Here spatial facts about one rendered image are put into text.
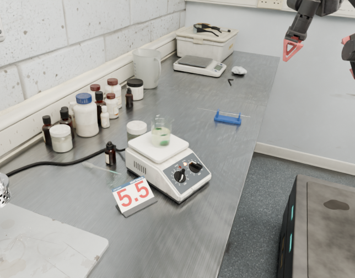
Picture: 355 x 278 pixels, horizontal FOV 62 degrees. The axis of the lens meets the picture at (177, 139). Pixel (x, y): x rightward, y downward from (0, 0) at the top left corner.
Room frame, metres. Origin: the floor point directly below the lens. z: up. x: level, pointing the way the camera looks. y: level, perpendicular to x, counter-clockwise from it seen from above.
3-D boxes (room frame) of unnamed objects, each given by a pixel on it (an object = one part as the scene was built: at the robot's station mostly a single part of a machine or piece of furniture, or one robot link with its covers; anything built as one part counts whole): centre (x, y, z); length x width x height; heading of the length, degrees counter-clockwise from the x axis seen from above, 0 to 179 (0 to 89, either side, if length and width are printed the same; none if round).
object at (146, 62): (1.29, 0.15, 0.82); 0.18 x 0.13 x 0.15; 39
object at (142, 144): (0.66, 0.05, 0.83); 0.12 x 0.12 x 0.01; 50
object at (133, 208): (0.53, 0.09, 0.77); 0.09 x 0.06 x 0.04; 132
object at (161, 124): (0.66, 0.04, 0.87); 0.06 x 0.05 x 0.08; 97
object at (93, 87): (1.00, 0.31, 0.80); 0.06 x 0.06 x 0.10
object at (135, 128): (0.76, 0.12, 0.79); 0.06 x 0.06 x 0.08
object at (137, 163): (0.64, 0.03, 0.79); 0.22 x 0.13 x 0.08; 50
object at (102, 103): (0.92, 0.27, 0.80); 0.04 x 0.04 x 0.11
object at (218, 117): (0.99, -0.18, 0.77); 0.10 x 0.03 x 0.04; 77
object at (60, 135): (0.74, 0.34, 0.78); 0.06 x 0.06 x 0.07
